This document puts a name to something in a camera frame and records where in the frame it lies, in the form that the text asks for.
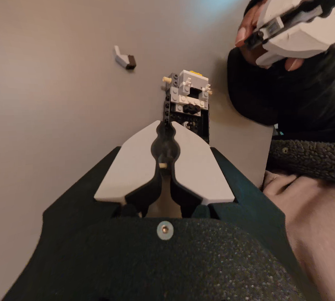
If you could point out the beige hoodie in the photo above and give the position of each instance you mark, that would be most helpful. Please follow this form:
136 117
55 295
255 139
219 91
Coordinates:
308 227

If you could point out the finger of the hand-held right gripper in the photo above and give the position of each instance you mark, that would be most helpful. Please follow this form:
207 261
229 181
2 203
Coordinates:
301 39
282 0

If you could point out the small light grey brick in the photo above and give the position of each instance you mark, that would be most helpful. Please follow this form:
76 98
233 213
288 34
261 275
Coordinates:
119 56

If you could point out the dark fleece jacket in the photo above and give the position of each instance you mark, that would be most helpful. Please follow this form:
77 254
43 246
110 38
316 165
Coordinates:
301 159

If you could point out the person's right hand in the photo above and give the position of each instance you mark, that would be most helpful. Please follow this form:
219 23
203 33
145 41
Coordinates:
248 21

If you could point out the small grey bracket piece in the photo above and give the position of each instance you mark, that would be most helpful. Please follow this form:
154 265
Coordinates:
273 26

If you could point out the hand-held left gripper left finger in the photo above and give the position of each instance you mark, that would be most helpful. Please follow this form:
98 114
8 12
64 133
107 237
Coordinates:
125 172

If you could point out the grey desk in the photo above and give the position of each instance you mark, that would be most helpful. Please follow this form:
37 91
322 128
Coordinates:
65 123

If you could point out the small dark brown brick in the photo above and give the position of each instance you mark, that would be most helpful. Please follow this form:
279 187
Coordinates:
131 62
259 51

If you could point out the toy brick car chassis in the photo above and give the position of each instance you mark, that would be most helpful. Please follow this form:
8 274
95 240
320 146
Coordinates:
193 78

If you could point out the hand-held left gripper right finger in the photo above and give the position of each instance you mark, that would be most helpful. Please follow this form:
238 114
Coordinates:
201 172

